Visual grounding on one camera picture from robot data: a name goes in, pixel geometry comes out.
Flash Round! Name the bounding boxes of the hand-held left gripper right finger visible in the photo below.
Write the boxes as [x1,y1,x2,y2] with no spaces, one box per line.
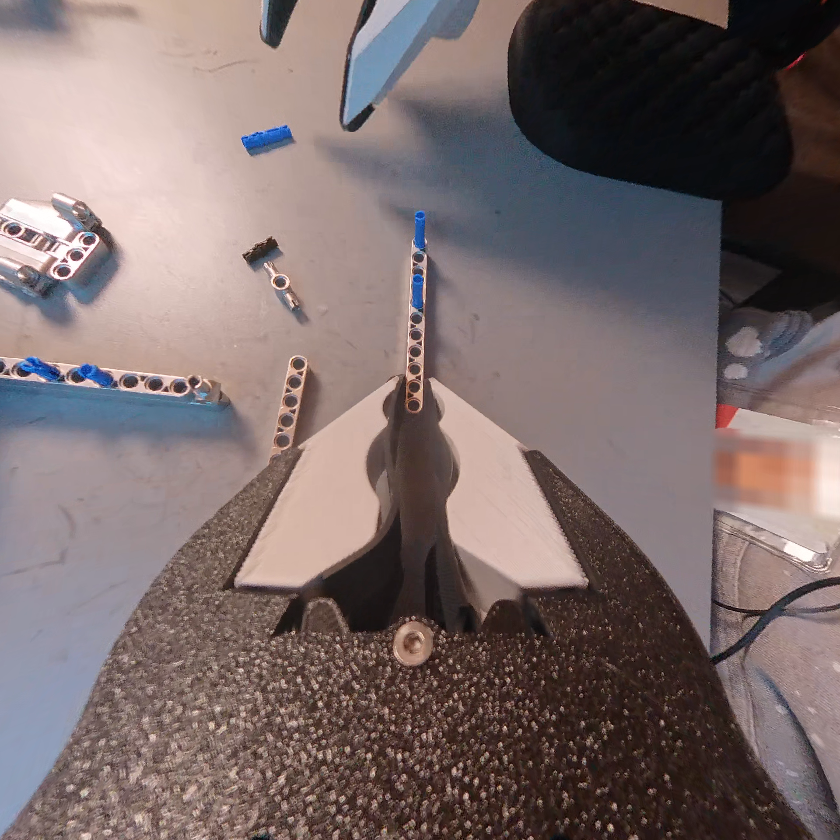
[423,379,589,632]

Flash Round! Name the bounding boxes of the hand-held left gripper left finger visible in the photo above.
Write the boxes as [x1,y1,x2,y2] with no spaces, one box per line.
[235,375,406,632]

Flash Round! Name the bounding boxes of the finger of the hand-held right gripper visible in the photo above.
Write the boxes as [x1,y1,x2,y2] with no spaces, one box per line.
[259,0,301,49]
[339,0,481,132]

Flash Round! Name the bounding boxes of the short grey building beam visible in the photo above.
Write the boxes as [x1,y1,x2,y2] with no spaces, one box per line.
[269,356,309,460]

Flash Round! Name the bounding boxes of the long grey beam with pins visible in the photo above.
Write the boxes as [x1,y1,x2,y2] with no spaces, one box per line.
[0,356,232,409]

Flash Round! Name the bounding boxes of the small grey pin connector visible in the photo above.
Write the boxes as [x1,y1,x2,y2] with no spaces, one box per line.
[262,261,304,311]

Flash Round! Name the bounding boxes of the silver engine block piece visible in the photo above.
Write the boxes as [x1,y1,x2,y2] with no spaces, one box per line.
[0,192,102,298]

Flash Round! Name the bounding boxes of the person's black clothing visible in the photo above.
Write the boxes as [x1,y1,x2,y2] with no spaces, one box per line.
[508,0,795,201]

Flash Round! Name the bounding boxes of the clear plastic sleeve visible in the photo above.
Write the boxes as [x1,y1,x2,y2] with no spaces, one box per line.
[715,505,840,572]

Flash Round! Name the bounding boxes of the pale patterned cloth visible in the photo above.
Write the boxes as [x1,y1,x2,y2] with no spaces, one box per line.
[712,512,840,840]

